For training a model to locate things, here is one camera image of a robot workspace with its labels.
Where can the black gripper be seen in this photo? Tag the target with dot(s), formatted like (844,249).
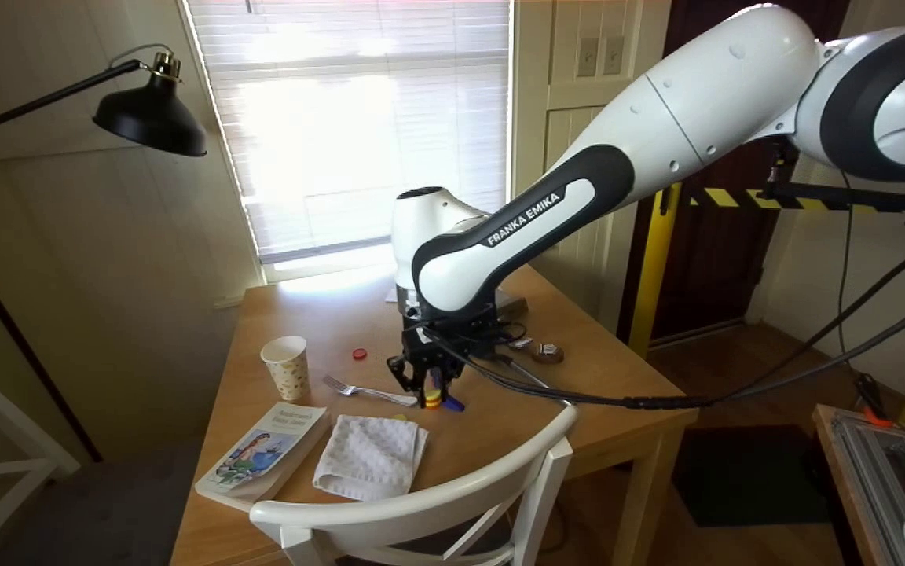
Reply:
(454,339)

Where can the yellow game disc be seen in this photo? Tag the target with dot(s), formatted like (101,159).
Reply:
(433,399)

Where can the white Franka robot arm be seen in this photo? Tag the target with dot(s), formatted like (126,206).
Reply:
(705,96)

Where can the silver metal fork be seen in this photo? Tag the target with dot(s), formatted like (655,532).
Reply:
(368,390)

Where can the red game disc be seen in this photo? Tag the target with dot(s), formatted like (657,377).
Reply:
(361,353)

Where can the white folded cloth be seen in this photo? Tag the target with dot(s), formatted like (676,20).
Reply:
(368,457)

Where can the white wooden chair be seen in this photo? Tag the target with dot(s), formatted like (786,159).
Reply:
(2,465)
(424,504)

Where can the paper cup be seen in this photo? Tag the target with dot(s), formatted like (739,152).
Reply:
(288,369)

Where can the paperback book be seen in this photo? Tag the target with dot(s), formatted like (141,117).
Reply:
(267,457)

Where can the white window blinds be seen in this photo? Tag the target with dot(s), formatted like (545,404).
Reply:
(368,137)

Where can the dark brown door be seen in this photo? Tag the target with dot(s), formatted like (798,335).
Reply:
(715,261)

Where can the black floor mat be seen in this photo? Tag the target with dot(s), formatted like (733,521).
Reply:
(754,476)

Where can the black floor lamp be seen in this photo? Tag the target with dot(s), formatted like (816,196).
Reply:
(157,113)

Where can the black yellow striped bar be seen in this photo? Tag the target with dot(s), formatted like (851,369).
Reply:
(840,198)

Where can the metal framed box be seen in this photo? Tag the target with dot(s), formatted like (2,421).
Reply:
(882,473)

